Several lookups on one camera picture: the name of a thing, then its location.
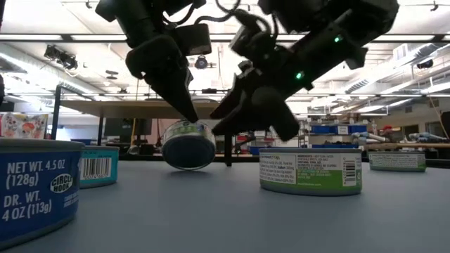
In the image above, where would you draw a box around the dark monitor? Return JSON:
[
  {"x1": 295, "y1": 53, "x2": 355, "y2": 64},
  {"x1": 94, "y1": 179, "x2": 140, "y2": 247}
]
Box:
[{"x1": 103, "y1": 117, "x2": 153, "y2": 144}]

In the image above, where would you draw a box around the wooden workbench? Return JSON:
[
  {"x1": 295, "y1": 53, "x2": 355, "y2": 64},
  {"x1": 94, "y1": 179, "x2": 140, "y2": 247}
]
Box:
[{"x1": 364, "y1": 142, "x2": 450, "y2": 151}]

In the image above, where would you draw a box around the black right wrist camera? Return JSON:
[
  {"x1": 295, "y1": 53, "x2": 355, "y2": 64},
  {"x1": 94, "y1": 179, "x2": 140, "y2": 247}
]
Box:
[{"x1": 230, "y1": 23, "x2": 279, "y2": 63}]

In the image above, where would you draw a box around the floral pattern box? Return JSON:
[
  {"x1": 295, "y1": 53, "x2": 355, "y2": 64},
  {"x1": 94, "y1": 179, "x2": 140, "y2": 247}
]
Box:
[{"x1": 0, "y1": 112, "x2": 49, "y2": 141}]

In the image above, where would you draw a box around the round black ceiling camera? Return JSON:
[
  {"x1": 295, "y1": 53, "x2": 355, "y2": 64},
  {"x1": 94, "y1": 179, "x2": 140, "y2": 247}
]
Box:
[{"x1": 193, "y1": 55, "x2": 210, "y2": 71}]

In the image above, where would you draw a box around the black ceiling fixture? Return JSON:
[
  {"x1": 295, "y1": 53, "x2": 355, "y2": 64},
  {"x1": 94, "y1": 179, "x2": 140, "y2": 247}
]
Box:
[{"x1": 416, "y1": 58, "x2": 435, "y2": 70}]

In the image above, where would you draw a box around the dark blue label tuna can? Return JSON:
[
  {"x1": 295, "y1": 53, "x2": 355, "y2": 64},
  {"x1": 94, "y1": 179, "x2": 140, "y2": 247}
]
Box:
[{"x1": 0, "y1": 138, "x2": 86, "y2": 251}]

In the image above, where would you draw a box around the teal label tuna can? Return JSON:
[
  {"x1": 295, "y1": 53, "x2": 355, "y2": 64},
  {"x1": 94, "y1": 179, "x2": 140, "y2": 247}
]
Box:
[{"x1": 79, "y1": 145, "x2": 120, "y2": 190}]

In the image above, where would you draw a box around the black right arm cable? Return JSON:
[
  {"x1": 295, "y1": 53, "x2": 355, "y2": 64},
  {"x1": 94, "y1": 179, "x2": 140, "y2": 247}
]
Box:
[{"x1": 214, "y1": 0, "x2": 279, "y2": 36}]

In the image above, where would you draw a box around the rack with blue bins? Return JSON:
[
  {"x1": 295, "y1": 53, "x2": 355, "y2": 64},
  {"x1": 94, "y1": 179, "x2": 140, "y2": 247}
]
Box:
[{"x1": 308, "y1": 122, "x2": 369, "y2": 149}]

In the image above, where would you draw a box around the overhead LED light bar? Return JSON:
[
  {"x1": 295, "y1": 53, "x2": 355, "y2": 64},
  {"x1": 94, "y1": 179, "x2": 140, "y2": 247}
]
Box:
[{"x1": 0, "y1": 33, "x2": 450, "y2": 44}]

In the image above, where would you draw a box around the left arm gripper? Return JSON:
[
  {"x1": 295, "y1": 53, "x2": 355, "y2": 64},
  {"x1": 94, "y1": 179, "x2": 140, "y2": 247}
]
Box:
[{"x1": 124, "y1": 33, "x2": 200, "y2": 124}]

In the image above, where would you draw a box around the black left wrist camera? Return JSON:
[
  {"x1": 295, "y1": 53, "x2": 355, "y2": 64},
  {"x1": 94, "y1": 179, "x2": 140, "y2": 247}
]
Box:
[{"x1": 173, "y1": 22, "x2": 213, "y2": 57}]

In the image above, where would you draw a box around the blue table mat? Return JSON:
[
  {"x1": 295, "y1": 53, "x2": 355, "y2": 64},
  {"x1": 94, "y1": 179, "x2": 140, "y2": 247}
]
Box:
[{"x1": 0, "y1": 160, "x2": 450, "y2": 253}]

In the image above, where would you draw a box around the wooden shelf with black frame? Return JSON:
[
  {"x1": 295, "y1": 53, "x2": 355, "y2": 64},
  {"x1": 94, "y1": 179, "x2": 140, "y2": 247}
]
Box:
[{"x1": 51, "y1": 85, "x2": 237, "y2": 168}]

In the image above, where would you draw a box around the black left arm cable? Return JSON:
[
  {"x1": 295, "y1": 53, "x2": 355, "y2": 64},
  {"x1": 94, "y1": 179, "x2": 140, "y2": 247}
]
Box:
[{"x1": 160, "y1": 0, "x2": 198, "y2": 26}]

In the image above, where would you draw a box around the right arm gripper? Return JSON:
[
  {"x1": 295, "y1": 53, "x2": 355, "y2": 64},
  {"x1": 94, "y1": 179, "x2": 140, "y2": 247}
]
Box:
[{"x1": 210, "y1": 57, "x2": 318, "y2": 143}]

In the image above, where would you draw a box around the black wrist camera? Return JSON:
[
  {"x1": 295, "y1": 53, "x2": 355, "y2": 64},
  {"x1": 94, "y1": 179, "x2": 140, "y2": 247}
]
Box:
[
  {"x1": 230, "y1": 23, "x2": 279, "y2": 63},
  {"x1": 173, "y1": 22, "x2": 213, "y2": 57}
]

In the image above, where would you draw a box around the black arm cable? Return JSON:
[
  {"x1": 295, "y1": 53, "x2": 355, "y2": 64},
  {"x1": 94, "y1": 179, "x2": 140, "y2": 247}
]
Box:
[
  {"x1": 214, "y1": 0, "x2": 279, "y2": 36},
  {"x1": 160, "y1": 0, "x2": 198, "y2": 26}
]

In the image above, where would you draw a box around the black ceiling light device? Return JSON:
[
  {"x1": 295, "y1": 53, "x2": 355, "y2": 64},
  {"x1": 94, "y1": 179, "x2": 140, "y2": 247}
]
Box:
[{"x1": 43, "y1": 44, "x2": 79, "y2": 72}]

